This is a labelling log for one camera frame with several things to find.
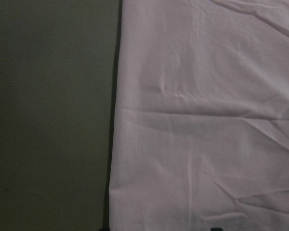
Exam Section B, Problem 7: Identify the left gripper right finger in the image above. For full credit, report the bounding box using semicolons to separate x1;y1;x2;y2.
210;227;222;231

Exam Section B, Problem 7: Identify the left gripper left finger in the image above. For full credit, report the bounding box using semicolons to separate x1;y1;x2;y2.
98;227;110;231

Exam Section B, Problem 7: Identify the pink Snoopy t-shirt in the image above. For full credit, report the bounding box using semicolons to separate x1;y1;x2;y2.
109;0;289;231

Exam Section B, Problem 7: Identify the brown paper table cover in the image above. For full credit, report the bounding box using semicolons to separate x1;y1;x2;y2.
0;0;122;231

